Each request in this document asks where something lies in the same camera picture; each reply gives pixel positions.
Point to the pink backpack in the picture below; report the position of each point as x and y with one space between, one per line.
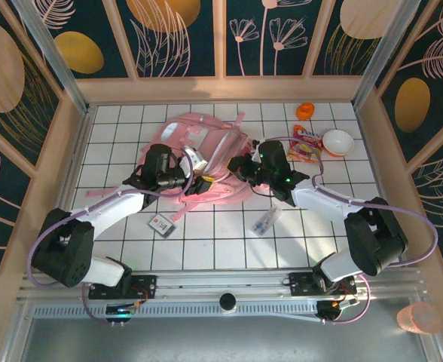
214 151

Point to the clear pen packet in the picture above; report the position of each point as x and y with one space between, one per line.
266 222

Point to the card pack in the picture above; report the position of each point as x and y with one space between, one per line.
162 225

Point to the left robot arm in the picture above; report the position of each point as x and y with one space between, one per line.
67 249

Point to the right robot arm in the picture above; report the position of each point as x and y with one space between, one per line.
376 241

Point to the fruit snack bag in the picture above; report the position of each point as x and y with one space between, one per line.
306 147

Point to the orange plastic toy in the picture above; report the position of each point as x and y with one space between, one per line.
305 111

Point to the white and orange bowl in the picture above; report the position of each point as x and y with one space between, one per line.
338 142

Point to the black round knob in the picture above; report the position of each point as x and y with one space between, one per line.
227 301

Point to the left controller board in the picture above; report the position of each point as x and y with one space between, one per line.
120 312

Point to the controller board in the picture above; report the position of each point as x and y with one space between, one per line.
120 312
334 309

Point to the right controller board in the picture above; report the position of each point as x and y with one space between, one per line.
334 309

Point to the translucent pink cup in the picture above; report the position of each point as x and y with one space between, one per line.
419 318

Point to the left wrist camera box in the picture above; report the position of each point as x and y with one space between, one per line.
195 161

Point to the aluminium rail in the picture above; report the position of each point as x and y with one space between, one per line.
221 281

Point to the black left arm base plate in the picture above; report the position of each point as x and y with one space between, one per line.
146 286

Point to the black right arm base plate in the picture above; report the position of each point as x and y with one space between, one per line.
300 284

